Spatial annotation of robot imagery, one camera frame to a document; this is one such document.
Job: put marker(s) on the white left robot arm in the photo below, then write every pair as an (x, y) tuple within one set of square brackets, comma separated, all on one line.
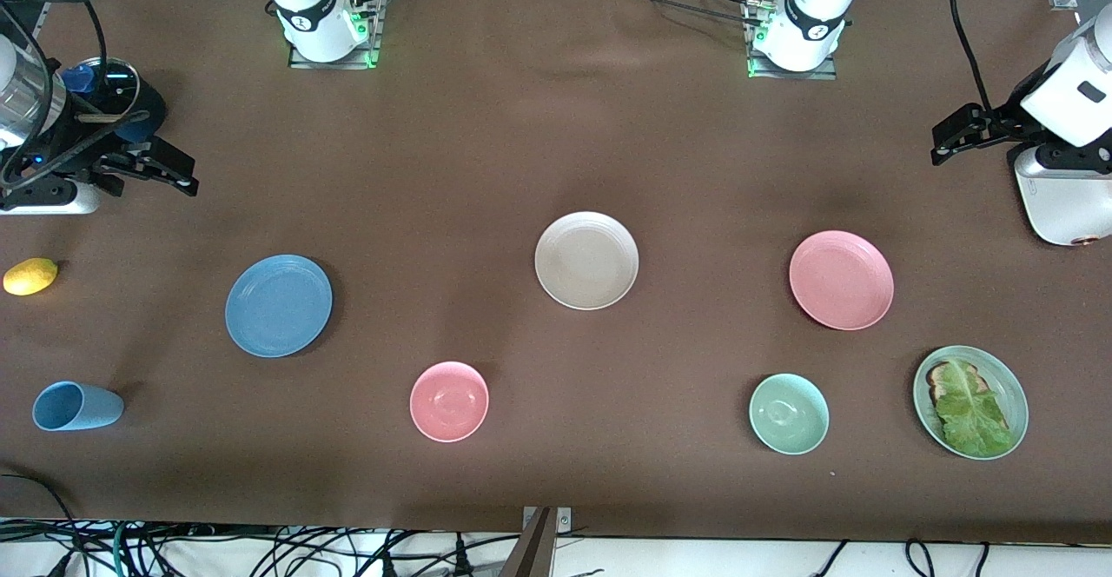
[(817, 3)]

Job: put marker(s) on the dark blue saucepan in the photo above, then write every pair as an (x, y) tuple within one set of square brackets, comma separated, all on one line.
[(148, 112)]

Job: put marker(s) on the brown camera post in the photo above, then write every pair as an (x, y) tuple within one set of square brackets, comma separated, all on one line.
[(532, 551)]

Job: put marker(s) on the beige plate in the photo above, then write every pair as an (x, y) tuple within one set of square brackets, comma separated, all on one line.
[(586, 261)]

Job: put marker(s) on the glass lid with blue knob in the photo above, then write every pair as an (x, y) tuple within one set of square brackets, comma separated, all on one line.
[(78, 80)]

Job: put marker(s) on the yellow lemon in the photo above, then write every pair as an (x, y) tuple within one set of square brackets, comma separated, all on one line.
[(30, 277)]

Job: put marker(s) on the pink plate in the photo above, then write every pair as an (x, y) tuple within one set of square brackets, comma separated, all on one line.
[(841, 280)]

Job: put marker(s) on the small metal bracket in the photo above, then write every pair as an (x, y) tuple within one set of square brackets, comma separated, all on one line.
[(565, 520)]

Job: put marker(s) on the blue plate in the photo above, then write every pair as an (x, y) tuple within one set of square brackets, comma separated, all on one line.
[(278, 306)]

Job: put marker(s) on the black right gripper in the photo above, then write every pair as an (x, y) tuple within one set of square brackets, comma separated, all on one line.
[(97, 135)]

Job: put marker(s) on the green lettuce leaf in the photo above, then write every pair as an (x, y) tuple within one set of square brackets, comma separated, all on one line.
[(969, 412)]

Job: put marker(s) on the blue cup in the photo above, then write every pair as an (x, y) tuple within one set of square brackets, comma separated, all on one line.
[(82, 407)]

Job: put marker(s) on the green bowl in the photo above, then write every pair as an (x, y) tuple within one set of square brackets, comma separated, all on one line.
[(789, 414)]

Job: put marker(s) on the toast slice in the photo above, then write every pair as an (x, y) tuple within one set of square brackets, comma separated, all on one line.
[(935, 379)]

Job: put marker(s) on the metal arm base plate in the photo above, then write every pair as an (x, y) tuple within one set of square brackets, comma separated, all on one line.
[(795, 76), (334, 64)]

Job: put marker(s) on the brown table cloth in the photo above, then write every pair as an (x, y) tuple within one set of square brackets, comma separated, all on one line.
[(556, 125)]

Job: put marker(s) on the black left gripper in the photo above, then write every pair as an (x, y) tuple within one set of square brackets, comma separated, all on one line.
[(1010, 115)]

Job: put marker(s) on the pink bowl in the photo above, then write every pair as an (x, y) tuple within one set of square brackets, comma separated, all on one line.
[(449, 401)]

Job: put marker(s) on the green plate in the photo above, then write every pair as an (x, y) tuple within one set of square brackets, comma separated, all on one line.
[(999, 377)]

